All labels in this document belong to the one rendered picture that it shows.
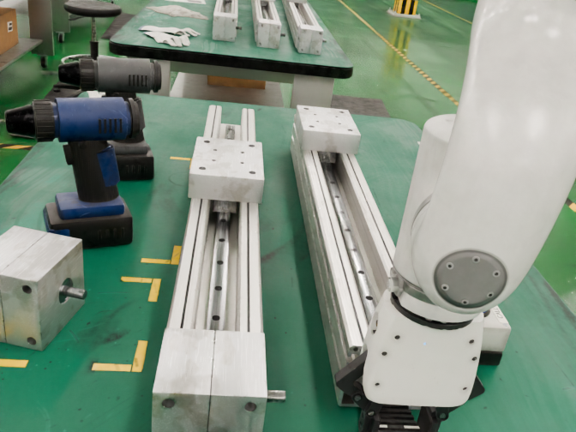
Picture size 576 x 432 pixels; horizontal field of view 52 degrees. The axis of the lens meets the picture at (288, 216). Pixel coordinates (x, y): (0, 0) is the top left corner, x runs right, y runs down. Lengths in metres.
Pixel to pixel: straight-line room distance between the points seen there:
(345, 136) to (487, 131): 0.76
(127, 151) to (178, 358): 0.62
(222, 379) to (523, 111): 0.34
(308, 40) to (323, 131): 1.34
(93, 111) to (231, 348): 0.41
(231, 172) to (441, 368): 0.46
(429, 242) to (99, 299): 0.52
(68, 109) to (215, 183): 0.22
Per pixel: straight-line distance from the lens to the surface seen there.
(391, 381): 0.56
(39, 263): 0.72
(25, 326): 0.73
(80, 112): 0.85
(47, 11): 4.95
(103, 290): 0.83
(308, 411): 0.67
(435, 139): 0.46
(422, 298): 0.50
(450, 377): 0.57
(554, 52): 0.42
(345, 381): 0.58
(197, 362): 0.57
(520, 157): 0.38
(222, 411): 0.55
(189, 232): 0.80
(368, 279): 0.80
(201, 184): 0.88
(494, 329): 0.77
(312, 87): 2.39
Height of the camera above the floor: 1.25
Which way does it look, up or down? 27 degrees down
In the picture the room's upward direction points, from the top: 8 degrees clockwise
